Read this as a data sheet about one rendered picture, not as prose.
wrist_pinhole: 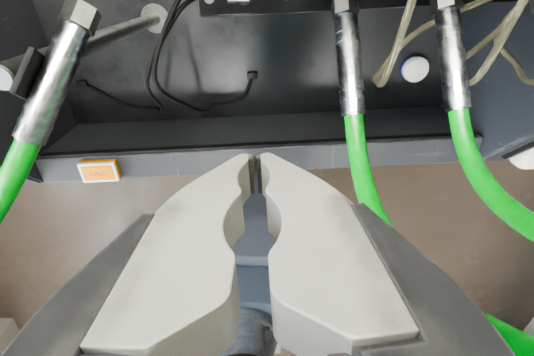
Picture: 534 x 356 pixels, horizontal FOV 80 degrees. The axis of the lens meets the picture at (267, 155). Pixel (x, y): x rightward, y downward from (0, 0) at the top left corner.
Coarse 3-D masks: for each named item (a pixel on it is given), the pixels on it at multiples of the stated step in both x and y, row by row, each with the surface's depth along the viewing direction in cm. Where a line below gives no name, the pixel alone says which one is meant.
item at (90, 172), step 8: (96, 160) 44; (104, 160) 44; (112, 160) 44; (88, 168) 44; (96, 168) 44; (104, 168) 44; (112, 168) 44; (88, 176) 44; (96, 176) 44; (104, 176) 44; (112, 176) 44; (120, 176) 45
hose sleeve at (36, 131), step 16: (64, 32) 20; (80, 32) 20; (48, 48) 20; (64, 48) 20; (80, 48) 21; (48, 64) 20; (64, 64) 20; (48, 80) 20; (64, 80) 20; (32, 96) 19; (48, 96) 20; (64, 96) 21; (32, 112) 19; (48, 112) 20; (16, 128) 19; (32, 128) 19; (48, 128) 20; (32, 144) 19
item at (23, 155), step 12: (12, 144) 19; (24, 144) 19; (12, 156) 19; (24, 156) 19; (36, 156) 20; (0, 168) 19; (12, 168) 19; (24, 168) 19; (0, 180) 19; (12, 180) 19; (24, 180) 19; (0, 192) 18; (12, 192) 19; (0, 204) 18; (12, 204) 19; (0, 216) 18
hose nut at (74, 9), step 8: (64, 0) 20; (72, 0) 20; (80, 0) 20; (64, 8) 20; (72, 8) 20; (80, 8) 20; (88, 8) 20; (64, 16) 20; (72, 16) 20; (80, 16) 20; (88, 16) 20; (96, 16) 21; (80, 24) 20; (88, 24) 21; (96, 24) 21; (88, 32) 21
